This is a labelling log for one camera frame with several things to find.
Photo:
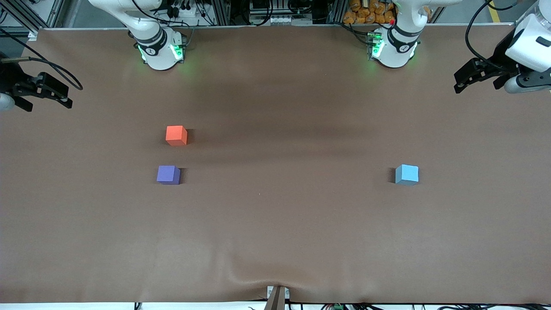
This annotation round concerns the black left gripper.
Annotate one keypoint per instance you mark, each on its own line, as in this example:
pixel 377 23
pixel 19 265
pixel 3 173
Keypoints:
pixel 500 57

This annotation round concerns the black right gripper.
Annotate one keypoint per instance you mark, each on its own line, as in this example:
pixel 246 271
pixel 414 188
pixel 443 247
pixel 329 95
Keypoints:
pixel 9 79

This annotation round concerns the blue foam block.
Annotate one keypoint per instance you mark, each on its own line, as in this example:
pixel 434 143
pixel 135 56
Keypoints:
pixel 407 174

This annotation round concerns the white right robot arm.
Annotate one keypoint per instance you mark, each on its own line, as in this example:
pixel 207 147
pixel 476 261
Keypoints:
pixel 157 51

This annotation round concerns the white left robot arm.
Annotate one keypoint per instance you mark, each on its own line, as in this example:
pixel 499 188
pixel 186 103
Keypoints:
pixel 398 45

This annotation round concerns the orange foam block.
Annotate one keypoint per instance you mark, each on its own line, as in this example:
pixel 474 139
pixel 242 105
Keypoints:
pixel 175 134

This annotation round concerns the purple foam block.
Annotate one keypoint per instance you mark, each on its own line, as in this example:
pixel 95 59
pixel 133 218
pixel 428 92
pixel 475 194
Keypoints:
pixel 168 174

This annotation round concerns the pile of orange packets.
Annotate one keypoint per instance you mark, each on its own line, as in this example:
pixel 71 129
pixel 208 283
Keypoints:
pixel 366 10

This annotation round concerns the white power strip with plugs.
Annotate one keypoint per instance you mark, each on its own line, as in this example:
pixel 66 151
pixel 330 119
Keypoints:
pixel 187 10

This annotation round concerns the small white socket strip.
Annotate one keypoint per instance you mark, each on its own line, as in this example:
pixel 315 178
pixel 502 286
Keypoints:
pixel 282 20

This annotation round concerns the brown table mat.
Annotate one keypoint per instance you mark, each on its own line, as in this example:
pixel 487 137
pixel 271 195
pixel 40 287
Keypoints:
pixel 275 215

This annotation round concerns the aluminium frame post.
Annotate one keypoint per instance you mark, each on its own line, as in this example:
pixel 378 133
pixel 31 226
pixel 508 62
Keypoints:
pixel 338 10
pixel 220 10
pixel 62 13

